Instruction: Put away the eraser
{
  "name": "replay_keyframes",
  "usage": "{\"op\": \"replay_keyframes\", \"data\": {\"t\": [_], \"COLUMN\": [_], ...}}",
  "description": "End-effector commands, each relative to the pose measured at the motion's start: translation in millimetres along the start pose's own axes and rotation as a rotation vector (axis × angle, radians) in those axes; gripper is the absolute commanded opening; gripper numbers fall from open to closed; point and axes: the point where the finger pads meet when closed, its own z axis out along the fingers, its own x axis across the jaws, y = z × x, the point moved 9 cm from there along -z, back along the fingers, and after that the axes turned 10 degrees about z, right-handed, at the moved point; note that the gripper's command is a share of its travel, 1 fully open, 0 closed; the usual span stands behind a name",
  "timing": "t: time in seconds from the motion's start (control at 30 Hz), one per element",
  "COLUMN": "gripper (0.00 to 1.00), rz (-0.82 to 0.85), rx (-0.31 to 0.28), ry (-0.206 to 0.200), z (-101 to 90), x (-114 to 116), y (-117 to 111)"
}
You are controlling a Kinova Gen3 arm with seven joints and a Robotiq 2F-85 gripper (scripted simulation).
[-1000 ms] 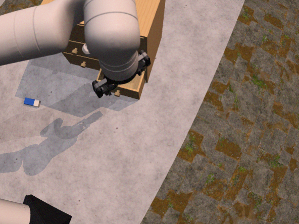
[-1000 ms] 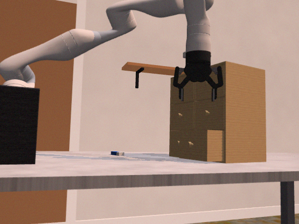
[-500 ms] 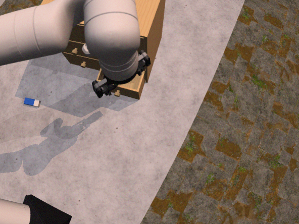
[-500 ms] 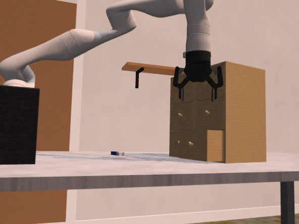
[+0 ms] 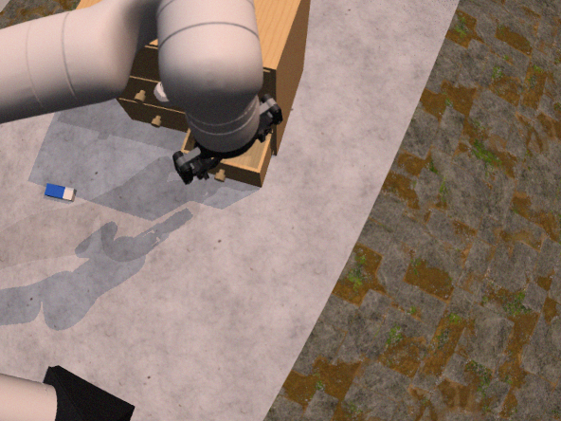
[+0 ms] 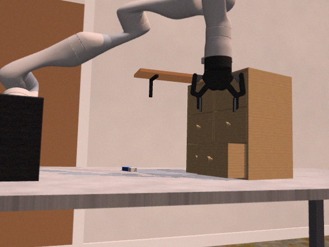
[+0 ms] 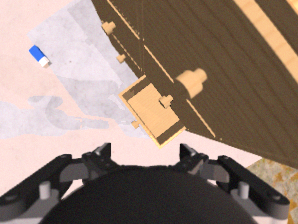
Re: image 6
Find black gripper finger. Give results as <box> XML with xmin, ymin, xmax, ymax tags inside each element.
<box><xmin>191</xmin><ymin>73</ymin><xmax>215</xmax><ymax>112</ymax></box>
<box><xmin>221</xmin><ymin>73</ymin><xmax>246</xmax><ymax>112</ymax></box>

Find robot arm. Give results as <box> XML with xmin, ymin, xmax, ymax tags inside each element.
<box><xmin>0</xmin><ymin>0</ymin><xmax>235</xmax><ymax>97</ymax></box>

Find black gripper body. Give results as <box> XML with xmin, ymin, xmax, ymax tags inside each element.
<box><xmin>202</xmin><ymin>56</ymin><xmax>233</xmax><ymax>91</ymax></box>

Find brown wooden drawer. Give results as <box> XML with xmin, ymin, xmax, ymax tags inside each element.
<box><xmin>187</xmin><ymin>145</ymin><xmax>197</xmax><ymax>172</ymax></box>
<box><xmin>215</xmin><ymin>107</ymin><xmax>247</xmax><ymax>141</ymax></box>
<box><xmin>188</xmin><ymin>112</ymin><xmax>213</xmax><ymax>142</ymax></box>
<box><xmin>197</xmin><ymin>143</ymin><xmax>247</xmax><ymax>178</ymax></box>
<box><xmin>188</xmin><ymin>83</ymin><xmax>213</xmax><ymax>113</ymax></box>
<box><xmin>215</xmin><ymin>72</ymin><xmax>247</xmax><ymax>109</ymax></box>

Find brown wooden chest of drawers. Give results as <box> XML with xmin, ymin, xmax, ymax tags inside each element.
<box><xmin>186</xmin><ymin>67</ymin><xmax>293</xmax><ymax>180</ymax></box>

